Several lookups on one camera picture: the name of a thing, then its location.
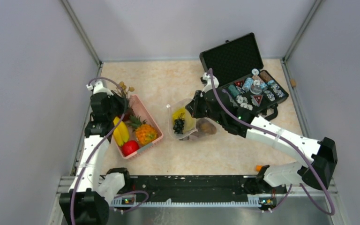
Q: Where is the dark black grape bunch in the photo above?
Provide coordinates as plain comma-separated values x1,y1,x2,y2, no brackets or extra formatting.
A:
172,118,185,135

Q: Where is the black poker chip case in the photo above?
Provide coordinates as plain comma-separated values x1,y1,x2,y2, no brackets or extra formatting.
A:
199,32,289,120

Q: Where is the clear zip top bag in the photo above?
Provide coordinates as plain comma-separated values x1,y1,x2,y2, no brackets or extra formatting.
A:
166,98,218,141

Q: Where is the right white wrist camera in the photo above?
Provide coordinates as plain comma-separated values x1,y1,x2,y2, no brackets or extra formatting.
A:
201,72,219,93

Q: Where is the tan longan fruit cluster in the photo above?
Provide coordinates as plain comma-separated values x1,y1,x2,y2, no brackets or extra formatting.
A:
114,81,135,99

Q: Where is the light blue poker chip stack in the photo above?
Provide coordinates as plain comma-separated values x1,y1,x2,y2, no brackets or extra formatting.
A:
242,77,254,92

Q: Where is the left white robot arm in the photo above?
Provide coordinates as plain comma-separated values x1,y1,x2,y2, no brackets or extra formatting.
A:
59,93,128,225

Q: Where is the orange spiky fruit toy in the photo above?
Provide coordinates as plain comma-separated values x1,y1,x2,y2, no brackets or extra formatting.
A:
128,115,158,146

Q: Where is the yellow banana bunch toy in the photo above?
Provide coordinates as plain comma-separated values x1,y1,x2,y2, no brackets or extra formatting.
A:
113,117,130,147

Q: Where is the green poker chip stack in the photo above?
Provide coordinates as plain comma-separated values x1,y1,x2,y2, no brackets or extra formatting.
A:
227,84,242,98

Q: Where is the dark red plum toy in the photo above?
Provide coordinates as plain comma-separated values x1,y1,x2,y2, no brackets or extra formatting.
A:
123,108,135,122

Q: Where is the pink plastic food basket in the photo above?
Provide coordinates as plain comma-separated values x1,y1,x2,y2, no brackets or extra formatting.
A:
115,95,164,160

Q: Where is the yellow napa cabbage toy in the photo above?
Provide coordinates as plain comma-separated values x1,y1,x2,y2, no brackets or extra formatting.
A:
172,107,196,134

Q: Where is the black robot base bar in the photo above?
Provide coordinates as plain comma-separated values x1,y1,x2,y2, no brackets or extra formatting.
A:
127,174,262,204

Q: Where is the red apple toy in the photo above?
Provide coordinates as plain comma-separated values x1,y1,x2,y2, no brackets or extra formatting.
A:
121,140,139,157

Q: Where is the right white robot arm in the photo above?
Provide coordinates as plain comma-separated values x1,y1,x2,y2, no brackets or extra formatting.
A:
185,90,338,193

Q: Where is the brown mushroom toy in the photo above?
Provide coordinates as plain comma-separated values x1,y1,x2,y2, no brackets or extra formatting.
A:
196,118,217,135

